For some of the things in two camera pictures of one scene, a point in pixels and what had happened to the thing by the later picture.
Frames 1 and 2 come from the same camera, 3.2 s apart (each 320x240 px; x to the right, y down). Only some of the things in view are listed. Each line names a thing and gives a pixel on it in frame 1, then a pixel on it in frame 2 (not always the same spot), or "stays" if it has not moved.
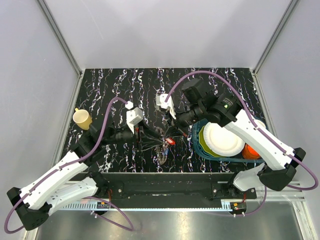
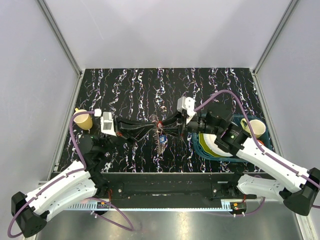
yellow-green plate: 204,144 stays
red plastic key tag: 170,141 -> 159,124
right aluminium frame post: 275,36 stays
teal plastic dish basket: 202,153 stays
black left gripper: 144,132 -> 133,130
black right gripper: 181,130 stays
